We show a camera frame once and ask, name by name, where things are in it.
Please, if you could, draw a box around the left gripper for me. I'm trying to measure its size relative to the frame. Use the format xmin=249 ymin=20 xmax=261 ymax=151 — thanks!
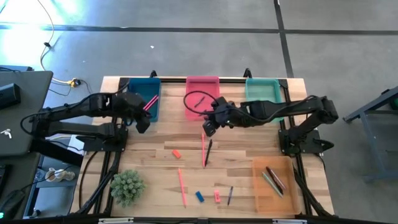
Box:
xmin=119 ymin=92 xmax=152 ymax=134

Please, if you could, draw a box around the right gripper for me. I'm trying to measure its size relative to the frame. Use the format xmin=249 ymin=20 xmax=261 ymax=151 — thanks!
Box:
xmin=202 ymin=96 xmax=242 ymax=138

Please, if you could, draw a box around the black pen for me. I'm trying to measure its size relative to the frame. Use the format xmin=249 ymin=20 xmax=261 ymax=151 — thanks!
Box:
xmin=266 ymin=167 xmax=284 ymax=191
xmin=204 ymin=139 xmax=213 ymax=168

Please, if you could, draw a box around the teal pen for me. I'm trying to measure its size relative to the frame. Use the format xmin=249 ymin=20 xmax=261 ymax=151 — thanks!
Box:
xmin=262 ymin=172 xmax=284 ymax=198

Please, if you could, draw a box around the pink pen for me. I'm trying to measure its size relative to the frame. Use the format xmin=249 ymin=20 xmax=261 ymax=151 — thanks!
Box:
xmin=269 ymin=167 xmax=287 ymax=190

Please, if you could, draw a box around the dark blue plastic bin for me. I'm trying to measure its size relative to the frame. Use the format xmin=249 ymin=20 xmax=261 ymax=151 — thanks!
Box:
xmin=127 ymin=77 xmax=162 ymax=123

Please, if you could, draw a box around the pink translucent plastic bin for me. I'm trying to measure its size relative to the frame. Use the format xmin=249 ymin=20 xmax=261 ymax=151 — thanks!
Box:
xmin=185 ymin=76 xmax=221 ymax=121

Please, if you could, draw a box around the green potted plant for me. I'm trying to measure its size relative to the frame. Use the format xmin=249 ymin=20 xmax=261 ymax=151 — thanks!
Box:
xmin=109 ymin=169 xmax=147 ymax=208

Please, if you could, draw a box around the teal translucent plastic bin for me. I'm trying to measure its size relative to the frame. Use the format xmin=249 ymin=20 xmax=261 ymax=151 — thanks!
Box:
xmin=244 ymin=77 xmax=282 ymax=122

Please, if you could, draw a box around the white flat box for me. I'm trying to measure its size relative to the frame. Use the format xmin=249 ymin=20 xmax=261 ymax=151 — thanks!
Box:
xmin=67 ymin=135 xmax=86 ymax=156

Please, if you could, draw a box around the orange translucent plastic bin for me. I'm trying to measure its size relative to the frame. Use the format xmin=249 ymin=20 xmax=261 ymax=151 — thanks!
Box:
xmin=251 ymin=155 xmax=302 ymax=216

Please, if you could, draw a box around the dark grey side desk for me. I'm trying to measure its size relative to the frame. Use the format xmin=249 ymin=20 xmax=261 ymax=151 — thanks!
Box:
xmin=0 ymin=70 xmax=53 ymax=156

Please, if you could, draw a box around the black box device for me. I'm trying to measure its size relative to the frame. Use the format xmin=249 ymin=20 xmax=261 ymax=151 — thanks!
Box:
xmin=0 ymin=83 xmax=22 ymax=110

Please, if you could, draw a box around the black rounded device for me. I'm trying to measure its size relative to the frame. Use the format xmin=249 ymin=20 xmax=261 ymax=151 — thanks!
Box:
xmin=0 ymin=189 xmax=26 ymax=220

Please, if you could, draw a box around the blue-grey metal stand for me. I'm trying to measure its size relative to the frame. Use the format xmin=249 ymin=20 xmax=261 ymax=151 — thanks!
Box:
xmin=343 ymin=86 xmax=398 ymax=184

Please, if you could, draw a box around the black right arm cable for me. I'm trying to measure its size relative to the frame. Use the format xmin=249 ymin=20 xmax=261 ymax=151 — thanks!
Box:
xmin=183 ymin=90 xmax=219 ymax=117

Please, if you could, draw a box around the black metal table frame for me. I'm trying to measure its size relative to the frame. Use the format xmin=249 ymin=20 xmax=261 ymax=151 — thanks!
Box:
xmin=74 ymin=68 xmax=333 ymax=218

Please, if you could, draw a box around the pale yellow cable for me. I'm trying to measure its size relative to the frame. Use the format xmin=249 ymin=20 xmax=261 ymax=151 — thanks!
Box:
xmin=37 ymin=0 xmax=74 ymax=85

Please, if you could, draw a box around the white cable bundle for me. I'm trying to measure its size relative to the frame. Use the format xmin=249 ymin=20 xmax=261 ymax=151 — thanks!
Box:
xmin=45 ymin=167 xmax=76 ymax=183

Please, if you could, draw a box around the silver metal bracket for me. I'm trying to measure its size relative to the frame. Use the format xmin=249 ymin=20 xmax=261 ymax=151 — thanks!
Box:
xmin=272 ymin=218 xmax=308 ymax=224
xmin=98 ymin=217 xmax=134 ymax=224

